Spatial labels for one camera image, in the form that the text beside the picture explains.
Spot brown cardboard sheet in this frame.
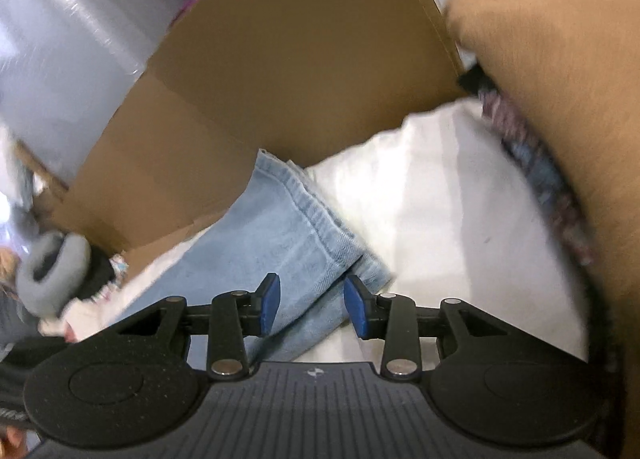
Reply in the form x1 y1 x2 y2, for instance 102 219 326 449
15 0 472 256

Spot dark patterned knit cloth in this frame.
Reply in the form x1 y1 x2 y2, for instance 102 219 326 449
477 84 597 267

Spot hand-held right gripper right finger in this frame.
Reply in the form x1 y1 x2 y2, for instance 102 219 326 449
343 274 506 382

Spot multicoloured cloth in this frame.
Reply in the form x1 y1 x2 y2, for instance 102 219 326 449
106 253 132 281

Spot brown jacket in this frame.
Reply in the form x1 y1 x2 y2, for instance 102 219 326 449
442 0 640 459

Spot white bear print blanket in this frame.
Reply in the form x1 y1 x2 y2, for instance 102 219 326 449
64 99 592 376

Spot blue denim pants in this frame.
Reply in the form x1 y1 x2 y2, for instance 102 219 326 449
120 149 394 366

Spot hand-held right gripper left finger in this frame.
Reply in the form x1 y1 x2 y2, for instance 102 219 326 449
117 273 282 381

